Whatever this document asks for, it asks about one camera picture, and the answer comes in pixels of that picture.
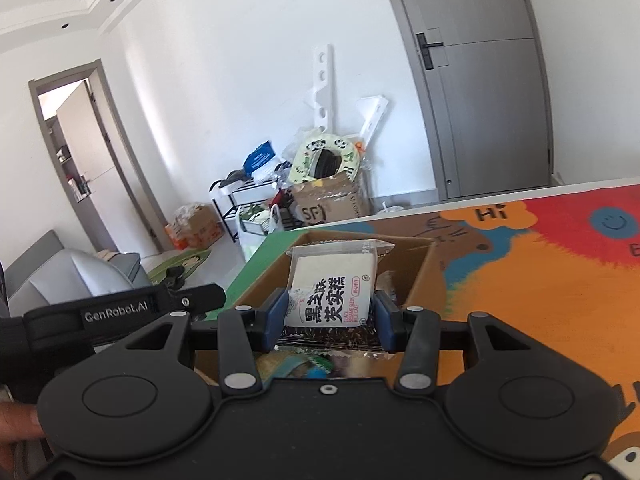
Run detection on white bracket board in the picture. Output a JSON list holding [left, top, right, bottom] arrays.
[[355, 94, 391, 147]]

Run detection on panda print seat ring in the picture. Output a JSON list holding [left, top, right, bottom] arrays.
[[288, 132, 362, 187]]

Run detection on white shopping bag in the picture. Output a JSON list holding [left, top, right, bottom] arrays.
[[237, 204, 284, 262]]

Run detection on white cake snack packet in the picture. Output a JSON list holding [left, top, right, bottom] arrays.
[[283, 239, 394, 362]]

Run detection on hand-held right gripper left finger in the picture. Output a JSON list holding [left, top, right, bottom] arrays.
[[120, 287, 291, 396]]

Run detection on colourful cartoon table mat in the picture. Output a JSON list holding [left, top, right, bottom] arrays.
[[222, 177, 640, 477]]

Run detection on blue plastic bag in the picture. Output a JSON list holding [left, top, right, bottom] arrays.
[[243, 139, 279, 177]]

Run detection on grey door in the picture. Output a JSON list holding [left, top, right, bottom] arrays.
[[375, 0, 557, 202]]

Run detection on tall white perforated board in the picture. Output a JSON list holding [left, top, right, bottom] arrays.
[[311, 44, 336, 137]]

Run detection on bright green snack packet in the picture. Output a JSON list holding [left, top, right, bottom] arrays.
[[255, 350, 347, 381]]

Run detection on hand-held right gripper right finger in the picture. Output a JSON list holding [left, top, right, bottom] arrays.
[[372, 290, 536, 396]]

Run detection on black shoe rack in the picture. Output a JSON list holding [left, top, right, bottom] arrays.
[[208, 172, 282, 244]]

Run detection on brown box with plastic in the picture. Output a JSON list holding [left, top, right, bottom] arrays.
[[164, 202, 224, 252]]

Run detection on person's left hand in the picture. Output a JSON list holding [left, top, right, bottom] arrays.
[[0, 402, 45, 444]]

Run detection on grey sofa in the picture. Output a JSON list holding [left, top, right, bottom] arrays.
[[0, 229, 152, 319]]

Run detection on black door handle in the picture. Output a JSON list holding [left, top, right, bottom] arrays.
[[415, 31, 446, 71]]

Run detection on beige open door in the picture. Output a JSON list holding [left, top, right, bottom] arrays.
[[55, 79, 162, 262]]

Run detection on green cartoon floor rug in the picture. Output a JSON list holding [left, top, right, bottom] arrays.
[[146, 247, 214, 287]]

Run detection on taped brown cardboard box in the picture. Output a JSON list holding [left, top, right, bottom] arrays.
[[288, 169, 372, 229]]

